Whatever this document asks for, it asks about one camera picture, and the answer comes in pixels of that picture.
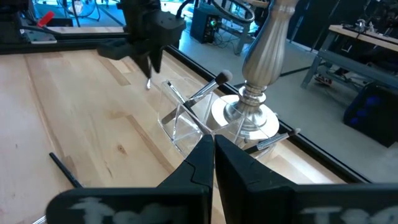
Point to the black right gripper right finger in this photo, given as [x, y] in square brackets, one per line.
[264, 202]

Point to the wooden workbench grey legs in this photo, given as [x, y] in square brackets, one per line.
[357, 70]

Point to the red clamp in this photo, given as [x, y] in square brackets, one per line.
[46, 18]

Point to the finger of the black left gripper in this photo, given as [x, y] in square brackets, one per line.
[145, 65]
[157, 60]

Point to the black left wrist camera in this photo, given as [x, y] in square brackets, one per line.
[171, 31]

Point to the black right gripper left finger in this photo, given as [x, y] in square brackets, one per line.
[140, 208]

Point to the thick black brush white-tipped bristles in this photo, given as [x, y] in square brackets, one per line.
[203, 90]

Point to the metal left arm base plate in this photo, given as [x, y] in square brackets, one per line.
[37, 37]

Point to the long black makeup brush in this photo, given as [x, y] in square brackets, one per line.
[65, 169]

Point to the silver table lamp white shade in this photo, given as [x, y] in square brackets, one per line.
[264, 56]

